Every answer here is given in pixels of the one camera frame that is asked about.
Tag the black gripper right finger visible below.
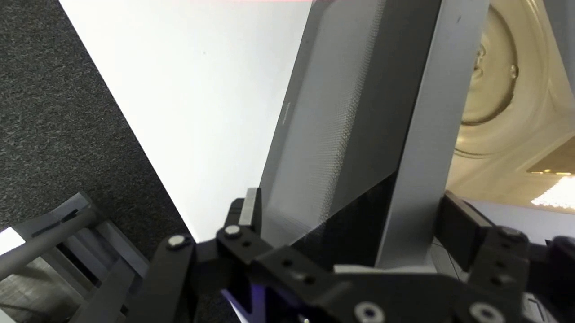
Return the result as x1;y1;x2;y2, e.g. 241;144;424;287
438;190;575;323

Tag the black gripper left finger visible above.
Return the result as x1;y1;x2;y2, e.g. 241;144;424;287
124;185;361;323

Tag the silver microwave body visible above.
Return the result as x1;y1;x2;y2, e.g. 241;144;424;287
442;0;575;248

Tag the white plate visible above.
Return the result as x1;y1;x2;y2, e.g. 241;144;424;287
460;5;521;127

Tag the gray metal stand frame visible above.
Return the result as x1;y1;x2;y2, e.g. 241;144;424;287
0;190;151;323

